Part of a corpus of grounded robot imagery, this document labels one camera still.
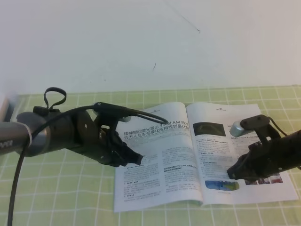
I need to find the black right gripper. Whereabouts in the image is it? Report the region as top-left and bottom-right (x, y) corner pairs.
(227, 137), (286, 180)

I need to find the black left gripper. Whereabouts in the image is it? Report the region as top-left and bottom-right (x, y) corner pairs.
(48, 110), (143, 167)

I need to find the white robotics magazine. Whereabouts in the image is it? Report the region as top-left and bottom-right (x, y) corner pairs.
(114, 102), (298, 212)

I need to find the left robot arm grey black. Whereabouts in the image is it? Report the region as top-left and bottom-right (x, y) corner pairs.
(0, 111), (143, 167)

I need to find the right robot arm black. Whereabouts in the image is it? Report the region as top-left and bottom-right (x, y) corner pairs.
(227, 131), (301, 181)

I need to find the green checkered tablecloth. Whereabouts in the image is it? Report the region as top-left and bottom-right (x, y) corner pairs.
(13, 85), (301, 226)

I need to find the beige board at left edge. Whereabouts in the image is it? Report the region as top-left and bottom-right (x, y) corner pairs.
(0, 93), (17, 122)

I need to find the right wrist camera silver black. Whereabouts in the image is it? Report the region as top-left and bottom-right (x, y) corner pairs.
(230, 114), (281, 145)

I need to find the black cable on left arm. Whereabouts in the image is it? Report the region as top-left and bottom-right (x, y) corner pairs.
(6, 87), (169, 226)

